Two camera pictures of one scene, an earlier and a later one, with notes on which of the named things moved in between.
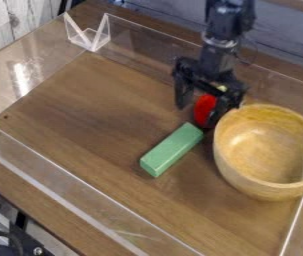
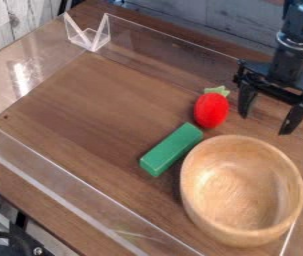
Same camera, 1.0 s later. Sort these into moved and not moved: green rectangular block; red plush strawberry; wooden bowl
Moved: wooden bowl
Not moved: green rectangular block; red plush strawberry
